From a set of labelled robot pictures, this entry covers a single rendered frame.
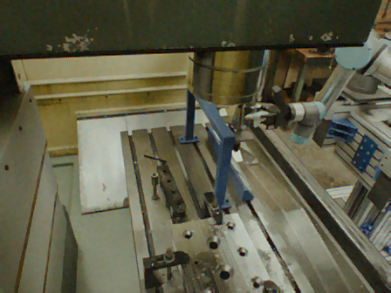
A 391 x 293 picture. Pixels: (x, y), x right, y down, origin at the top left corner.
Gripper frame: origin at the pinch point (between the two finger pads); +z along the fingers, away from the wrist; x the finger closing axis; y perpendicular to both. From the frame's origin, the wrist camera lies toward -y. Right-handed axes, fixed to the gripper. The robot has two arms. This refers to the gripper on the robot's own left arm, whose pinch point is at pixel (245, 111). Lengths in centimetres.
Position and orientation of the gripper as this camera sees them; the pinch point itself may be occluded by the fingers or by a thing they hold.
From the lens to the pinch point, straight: 114.7
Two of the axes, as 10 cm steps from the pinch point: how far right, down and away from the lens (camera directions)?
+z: -9.6, 1.0, -2.6
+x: -2.7, -5.7, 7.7
